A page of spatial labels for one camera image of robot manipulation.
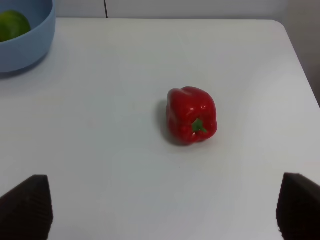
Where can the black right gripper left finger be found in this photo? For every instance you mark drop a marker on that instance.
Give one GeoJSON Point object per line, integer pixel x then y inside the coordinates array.
{"type": "Point", "coordinates": [26, 211]}

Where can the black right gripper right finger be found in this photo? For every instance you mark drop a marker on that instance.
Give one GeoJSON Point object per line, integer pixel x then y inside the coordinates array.
{"type": "Point", "coordinates": [298, 208]}

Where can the green lime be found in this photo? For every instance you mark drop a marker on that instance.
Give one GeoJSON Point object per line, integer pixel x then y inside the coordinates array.
{"type": "Point", "coordinates": [13, 24]}

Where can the blue plastic bowl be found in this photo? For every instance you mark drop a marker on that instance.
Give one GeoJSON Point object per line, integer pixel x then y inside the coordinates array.
{"type": "Point", "coordinates": [28, 49]}

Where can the red bell pepper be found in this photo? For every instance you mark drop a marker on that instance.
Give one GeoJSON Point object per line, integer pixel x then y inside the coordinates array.
{"type": "Point", "coordinates": [191, 115]}

